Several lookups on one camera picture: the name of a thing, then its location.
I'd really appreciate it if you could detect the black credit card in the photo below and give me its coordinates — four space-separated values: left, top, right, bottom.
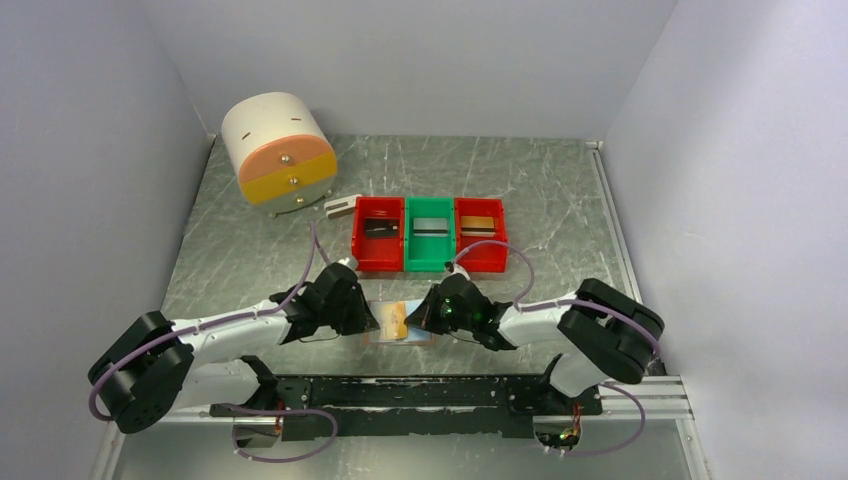
364 217 400 239

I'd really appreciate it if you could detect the tan leather card holder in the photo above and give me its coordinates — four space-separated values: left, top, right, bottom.
365 299 434 347

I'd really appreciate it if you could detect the silver credit card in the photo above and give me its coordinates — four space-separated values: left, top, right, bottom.
412 217 450 237

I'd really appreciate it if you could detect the red bin with gold card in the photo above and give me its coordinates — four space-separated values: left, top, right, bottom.
454 197 509 273

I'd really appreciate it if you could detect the small white grey block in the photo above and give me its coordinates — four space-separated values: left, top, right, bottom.
324 194 361 219

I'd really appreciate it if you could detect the round white drawer cabinet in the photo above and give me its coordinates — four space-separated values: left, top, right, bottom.
221 92 338 215

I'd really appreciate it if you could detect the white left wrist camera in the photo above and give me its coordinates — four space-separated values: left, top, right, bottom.
338 257 358 271

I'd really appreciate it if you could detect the green plastic bin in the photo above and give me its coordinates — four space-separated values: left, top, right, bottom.
403 197 457 272

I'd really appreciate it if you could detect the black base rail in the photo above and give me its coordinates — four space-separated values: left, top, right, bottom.
245 369 603 441

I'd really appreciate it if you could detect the gold card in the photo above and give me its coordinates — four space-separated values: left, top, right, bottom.
460 215 496 237
381 303 408 341

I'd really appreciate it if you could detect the red bin with black card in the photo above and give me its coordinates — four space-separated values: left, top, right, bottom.
351 196 405 272

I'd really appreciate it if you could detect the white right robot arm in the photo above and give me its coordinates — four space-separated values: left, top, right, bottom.
405 273 665 414

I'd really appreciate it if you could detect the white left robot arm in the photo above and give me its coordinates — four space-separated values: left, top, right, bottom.
87 262 379 434

